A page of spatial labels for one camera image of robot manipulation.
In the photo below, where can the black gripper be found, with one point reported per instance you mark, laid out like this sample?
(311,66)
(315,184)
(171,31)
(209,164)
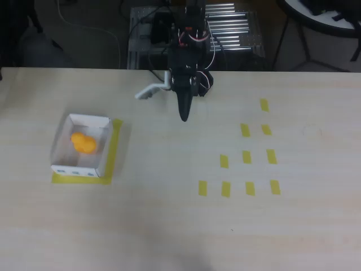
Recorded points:
(184,94)

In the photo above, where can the yellow rubber duck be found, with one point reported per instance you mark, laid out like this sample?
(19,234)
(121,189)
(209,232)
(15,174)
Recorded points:
(84,144)

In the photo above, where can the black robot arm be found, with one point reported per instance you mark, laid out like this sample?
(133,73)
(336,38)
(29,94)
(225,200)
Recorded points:
(191,17)

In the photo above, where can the white cardboard box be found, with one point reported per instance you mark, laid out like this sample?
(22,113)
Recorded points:
(74,172)

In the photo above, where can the yellow tape strip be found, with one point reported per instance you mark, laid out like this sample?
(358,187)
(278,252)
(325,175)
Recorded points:
(224,161)
(266,130)
(264,105)
(275,187)
(245,130)
(246,157)
(271,156)
(250,188)
(226,189)
(203,188)

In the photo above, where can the yellow L-shaped tape outline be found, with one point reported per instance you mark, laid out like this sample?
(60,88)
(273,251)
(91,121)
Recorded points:
(113,146)

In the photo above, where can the silver roller conveyor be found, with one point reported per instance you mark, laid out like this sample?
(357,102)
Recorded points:
(231,28)

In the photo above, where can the round white table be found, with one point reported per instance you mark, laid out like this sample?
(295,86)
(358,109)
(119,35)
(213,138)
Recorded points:
(324,21)

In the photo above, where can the black chair leg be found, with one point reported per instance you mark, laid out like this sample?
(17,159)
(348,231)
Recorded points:
(35,19)

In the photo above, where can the white gripper camera mount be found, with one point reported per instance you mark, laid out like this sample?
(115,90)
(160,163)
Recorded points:
(146,92)

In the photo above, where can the perforated metal frame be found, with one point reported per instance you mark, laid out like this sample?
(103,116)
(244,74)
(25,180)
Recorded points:
(135,46)

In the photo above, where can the black table leg frame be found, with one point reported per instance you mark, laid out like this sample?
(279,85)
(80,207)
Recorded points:
(308,59)

